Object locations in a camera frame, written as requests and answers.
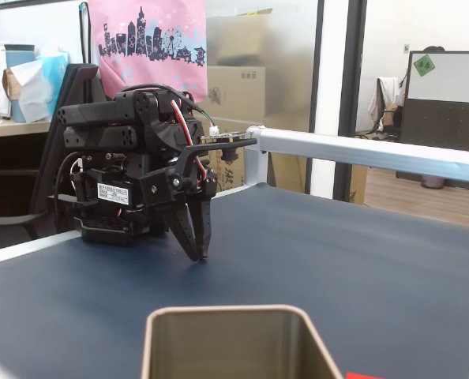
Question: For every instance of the red cube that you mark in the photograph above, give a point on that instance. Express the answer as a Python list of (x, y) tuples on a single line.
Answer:
[(359, 376)]

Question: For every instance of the rectangular metal tin container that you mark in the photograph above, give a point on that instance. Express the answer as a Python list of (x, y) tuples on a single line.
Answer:
[(218, 347)]

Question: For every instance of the cardboard box with characters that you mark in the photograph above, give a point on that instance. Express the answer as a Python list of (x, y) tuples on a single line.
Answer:
[(228, 173)]

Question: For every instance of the black office chair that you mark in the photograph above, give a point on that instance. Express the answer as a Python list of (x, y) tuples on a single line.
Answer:
[(57, 138)]

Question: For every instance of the large closed cardboard box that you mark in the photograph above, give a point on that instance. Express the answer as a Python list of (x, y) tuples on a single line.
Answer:
[(234, 94)]

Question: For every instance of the light blue tissue pack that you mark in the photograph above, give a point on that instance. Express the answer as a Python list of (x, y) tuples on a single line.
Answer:
[(55, 67)]

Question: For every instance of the narrow cardboard box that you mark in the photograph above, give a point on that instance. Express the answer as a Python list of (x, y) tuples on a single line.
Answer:
[(359, 183)]

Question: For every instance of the white crumpled paper bag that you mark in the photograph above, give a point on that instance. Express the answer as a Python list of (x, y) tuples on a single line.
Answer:
[(31, 91)]

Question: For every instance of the wooden desk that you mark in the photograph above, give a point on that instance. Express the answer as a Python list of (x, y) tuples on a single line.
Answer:
[(9, 128)]

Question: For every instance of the pink skyline print bag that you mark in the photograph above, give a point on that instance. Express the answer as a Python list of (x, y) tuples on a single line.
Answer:
[(147, 23)]

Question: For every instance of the open cardboard box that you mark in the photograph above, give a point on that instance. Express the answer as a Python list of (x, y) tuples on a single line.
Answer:
[(238, 39)]

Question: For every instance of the blue tumbler cup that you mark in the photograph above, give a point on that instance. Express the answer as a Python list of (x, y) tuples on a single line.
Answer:
[(17, 53)]

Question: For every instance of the dark desk chair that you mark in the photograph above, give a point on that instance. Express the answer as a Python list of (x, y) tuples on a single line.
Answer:
[(390, 122)]

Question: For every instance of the white garment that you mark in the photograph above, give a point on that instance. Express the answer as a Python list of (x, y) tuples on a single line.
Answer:
[(386, 94)]

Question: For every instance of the pink waste bin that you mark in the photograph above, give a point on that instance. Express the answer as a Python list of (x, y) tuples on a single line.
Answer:
[(432, 181)]

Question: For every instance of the dark office partition board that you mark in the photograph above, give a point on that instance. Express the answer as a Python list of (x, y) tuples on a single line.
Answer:
[(440, 122)]

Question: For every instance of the green square note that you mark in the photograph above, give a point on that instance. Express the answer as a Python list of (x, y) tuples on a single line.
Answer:
[(424, 65)]

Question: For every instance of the person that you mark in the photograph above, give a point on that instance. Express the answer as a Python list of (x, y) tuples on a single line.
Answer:
[(434, 49)]

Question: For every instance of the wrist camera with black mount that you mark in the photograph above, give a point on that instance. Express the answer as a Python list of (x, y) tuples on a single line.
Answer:
[(218, 143)]

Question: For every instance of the aluminium frame rail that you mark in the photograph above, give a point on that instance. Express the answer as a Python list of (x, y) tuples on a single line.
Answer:
[(357, 152)]

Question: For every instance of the black partition post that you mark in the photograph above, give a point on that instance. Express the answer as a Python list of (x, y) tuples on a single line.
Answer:
[(349, 79)]

